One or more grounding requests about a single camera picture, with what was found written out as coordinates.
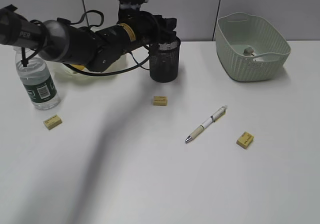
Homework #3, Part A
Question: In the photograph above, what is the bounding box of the beige grip white pen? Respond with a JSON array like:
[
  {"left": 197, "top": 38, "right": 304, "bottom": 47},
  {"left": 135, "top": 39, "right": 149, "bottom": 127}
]
[{"left": 184, "top": 105, "right": 228, "bottom": 144}]

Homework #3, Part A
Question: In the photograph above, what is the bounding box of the yellow mango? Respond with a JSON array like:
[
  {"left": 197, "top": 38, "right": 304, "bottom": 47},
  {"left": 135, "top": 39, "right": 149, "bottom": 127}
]
[{"left": 72, "top": 64, "right": 85, "bottom": 71}]

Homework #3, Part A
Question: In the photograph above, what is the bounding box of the yellow eraser left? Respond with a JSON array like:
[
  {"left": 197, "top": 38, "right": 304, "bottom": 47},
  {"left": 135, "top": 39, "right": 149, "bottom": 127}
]
[{"left": 43, "top": 114, "right": 63, "bottom": 130}]

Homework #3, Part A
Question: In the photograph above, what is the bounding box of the clear plastic water bottle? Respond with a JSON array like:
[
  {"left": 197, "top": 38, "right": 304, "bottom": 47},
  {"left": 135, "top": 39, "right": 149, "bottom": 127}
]
[{"left": 13, "top": 46, "right": 61, "bottom": 110}]

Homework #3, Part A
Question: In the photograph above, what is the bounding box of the translucent green wavy plate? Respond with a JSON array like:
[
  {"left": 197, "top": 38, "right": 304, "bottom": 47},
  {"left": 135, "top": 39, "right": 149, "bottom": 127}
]
[{"left": 48, "top": 52, "right": 131, "bottom": 83}]

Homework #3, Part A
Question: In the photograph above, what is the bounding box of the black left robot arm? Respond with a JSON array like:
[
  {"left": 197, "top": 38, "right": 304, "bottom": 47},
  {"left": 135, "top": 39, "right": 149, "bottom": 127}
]
[{"left": 0, "top": 5, "right": 177, "bottom": 73}]

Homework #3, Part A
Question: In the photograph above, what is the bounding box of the black mesh pen holder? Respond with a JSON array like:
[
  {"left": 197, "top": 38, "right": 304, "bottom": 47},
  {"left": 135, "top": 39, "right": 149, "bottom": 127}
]
[{"left": 149, "top": 37, "right": 181, "bottom": 83}]

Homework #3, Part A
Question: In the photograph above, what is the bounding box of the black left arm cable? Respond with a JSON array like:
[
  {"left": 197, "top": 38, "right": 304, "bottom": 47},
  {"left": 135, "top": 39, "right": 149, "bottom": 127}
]
[{"left": 21, "top": 9, "right": 161, "bottom": 77}]

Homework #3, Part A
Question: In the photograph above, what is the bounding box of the yellow eraser right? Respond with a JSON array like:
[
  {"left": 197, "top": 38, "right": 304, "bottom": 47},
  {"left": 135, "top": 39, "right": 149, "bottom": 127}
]
[{"left": 236, "top": 131, "right": 254, "bottom": 150}]

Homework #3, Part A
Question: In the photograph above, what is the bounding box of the white waste paper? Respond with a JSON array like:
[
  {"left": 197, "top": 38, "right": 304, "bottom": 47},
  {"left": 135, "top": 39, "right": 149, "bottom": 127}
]
[{"left": 243, "top": 46, "right": 255, "bottom": 57}]

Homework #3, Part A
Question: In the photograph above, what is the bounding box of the yellow eraser near holder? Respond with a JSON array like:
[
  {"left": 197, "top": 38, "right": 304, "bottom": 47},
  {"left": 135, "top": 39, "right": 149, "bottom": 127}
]
[{"left": 152, "top": 96, "right": 168, "bottom": 106}]

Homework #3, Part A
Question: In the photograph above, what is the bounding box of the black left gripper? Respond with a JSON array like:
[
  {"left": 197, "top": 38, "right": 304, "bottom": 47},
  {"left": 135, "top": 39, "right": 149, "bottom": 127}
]
[{"left": 117, "top": 8, "right": 177, "bottom": 50}]

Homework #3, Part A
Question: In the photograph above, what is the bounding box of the light green plastic basket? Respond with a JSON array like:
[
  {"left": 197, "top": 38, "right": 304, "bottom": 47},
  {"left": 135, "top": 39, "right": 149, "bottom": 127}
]
[{"left": 215, "top": 12, "right": 291, "bottom": 82}]

